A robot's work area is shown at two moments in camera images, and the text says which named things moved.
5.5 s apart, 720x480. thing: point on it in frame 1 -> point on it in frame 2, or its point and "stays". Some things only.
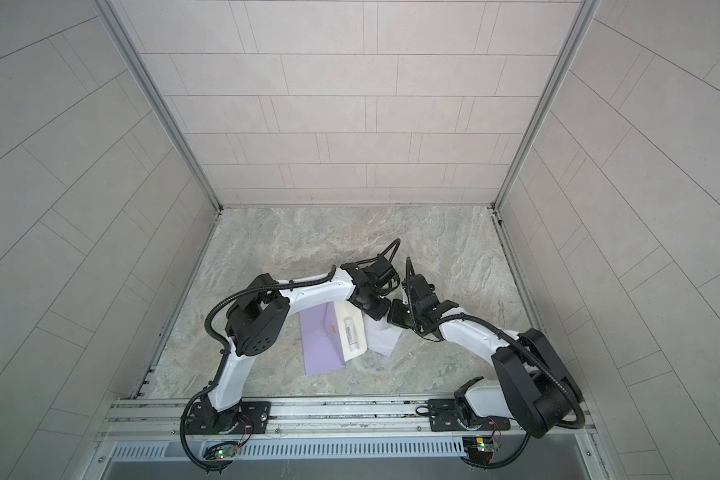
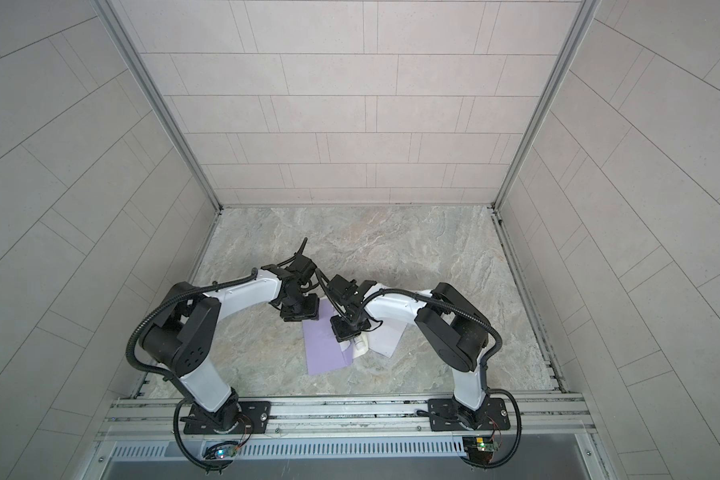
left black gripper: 386,305 -> 312,313
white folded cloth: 381,335 stays
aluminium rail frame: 137,428 stays
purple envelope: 322,343 stays
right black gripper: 394,315 -> 339,333
